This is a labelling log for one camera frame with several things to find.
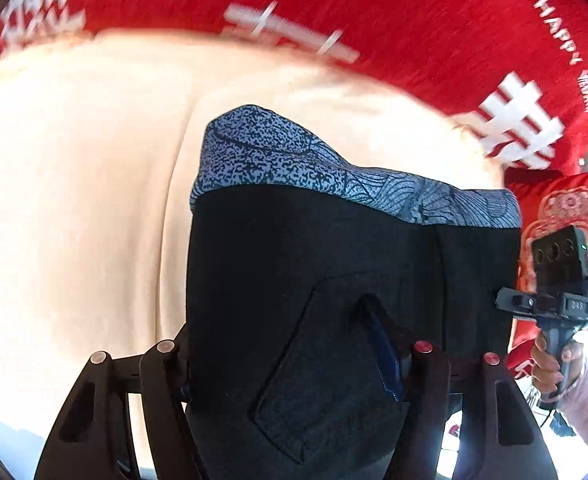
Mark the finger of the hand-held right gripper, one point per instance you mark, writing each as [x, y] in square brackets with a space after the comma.
[516, 302]

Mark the cream blanket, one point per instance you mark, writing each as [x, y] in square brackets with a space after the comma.
[73, 210]

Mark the dark pants with blue waistband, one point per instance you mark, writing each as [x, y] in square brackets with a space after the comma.
[299, 260]

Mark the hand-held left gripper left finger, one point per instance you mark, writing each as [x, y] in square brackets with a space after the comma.
[167, 360]

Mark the red printed blanket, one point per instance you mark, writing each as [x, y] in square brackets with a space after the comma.
[374, 10]

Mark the red printed pillow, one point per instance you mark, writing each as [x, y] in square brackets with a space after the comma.
[559, 205]

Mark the person's right hand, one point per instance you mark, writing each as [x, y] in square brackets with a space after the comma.
[549, 365]

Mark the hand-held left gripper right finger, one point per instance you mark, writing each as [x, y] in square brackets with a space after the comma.
[385, 355]

